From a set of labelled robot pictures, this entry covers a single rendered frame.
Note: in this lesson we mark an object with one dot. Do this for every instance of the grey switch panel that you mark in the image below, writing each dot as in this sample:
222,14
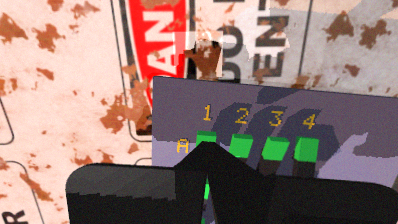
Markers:
278,130

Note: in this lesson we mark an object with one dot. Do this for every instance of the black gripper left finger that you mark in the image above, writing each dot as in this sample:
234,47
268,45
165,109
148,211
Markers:
116,193

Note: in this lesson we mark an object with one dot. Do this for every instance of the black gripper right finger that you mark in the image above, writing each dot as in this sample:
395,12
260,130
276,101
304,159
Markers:
242,195

